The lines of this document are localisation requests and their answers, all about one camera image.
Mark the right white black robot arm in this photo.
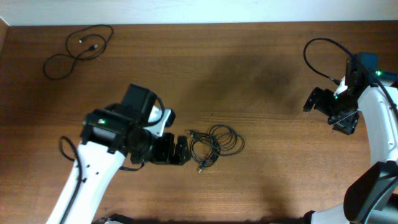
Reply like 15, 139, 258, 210
301, 52, 397, 223

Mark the thin black audio cable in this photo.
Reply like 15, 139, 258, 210
42, 24, 114, 81

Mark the black USB cable bundle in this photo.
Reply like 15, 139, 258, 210
185, 124, 246, 174

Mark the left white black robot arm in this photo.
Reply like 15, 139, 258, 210
47, 84, 191, 223

